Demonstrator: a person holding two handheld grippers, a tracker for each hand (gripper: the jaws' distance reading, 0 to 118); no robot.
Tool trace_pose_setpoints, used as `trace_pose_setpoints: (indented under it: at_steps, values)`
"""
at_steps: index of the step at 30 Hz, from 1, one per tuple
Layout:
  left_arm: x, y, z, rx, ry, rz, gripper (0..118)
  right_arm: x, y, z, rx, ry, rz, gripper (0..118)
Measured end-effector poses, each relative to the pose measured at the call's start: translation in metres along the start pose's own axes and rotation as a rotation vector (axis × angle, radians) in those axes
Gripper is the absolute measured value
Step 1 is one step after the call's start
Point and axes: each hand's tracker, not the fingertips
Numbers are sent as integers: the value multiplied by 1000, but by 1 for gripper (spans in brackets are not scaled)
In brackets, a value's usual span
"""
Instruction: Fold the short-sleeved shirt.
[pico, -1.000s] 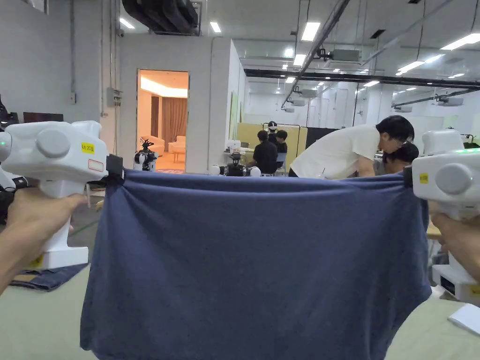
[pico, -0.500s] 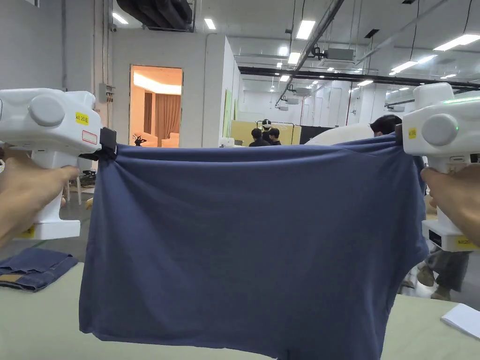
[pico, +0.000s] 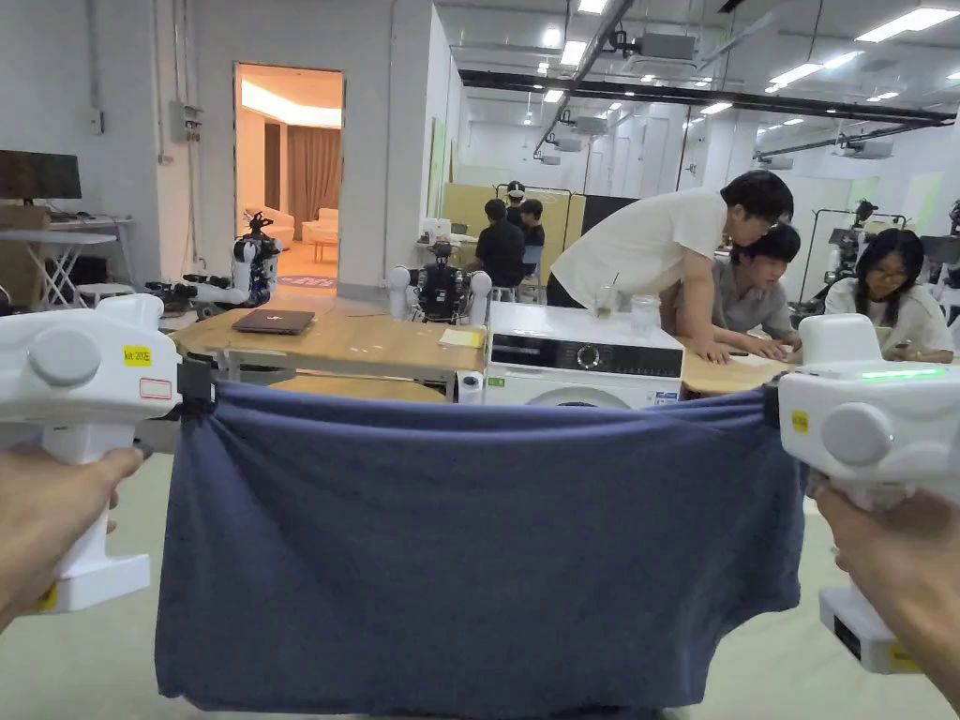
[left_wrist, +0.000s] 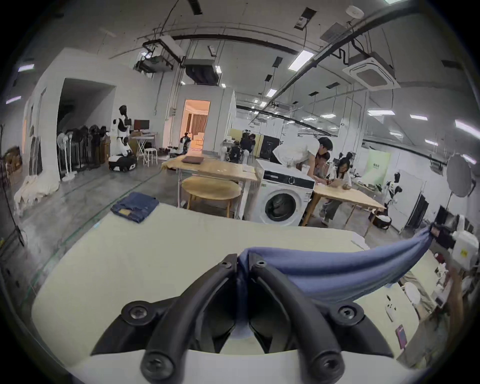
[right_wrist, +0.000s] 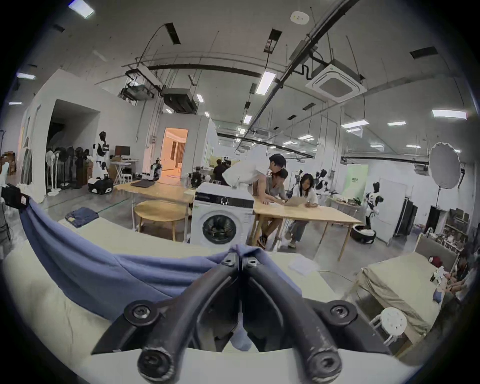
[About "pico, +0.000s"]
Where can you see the white washing machine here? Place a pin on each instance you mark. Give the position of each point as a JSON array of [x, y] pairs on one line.
[[577, 360]]

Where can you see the group of people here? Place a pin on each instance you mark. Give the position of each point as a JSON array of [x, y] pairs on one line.
[[504, 244]]

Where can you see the person's left hand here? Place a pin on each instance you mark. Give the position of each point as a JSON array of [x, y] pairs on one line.
[[45, 517]]

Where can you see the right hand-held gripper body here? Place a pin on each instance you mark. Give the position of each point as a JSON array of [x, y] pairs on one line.
[[862, 427]]

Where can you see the bed with pale green sheet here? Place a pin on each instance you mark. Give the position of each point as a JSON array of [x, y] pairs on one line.
[[765, 667]]

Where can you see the dark blue shirt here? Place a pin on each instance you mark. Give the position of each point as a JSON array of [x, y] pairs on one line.
[[465, 547]]

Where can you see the white humanoid robot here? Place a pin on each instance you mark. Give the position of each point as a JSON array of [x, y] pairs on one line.
[[251, 266]]

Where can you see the white desk with monitor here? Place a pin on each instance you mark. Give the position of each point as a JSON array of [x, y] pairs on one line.
[[52, 225]]

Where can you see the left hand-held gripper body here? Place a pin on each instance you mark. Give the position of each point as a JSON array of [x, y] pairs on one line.
[[82, 360]]

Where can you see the person's right hand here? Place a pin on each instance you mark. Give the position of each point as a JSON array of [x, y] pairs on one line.
[[915, 577]]

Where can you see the black robot with white shoulders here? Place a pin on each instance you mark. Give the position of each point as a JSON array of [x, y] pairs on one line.
[[442, 289]]

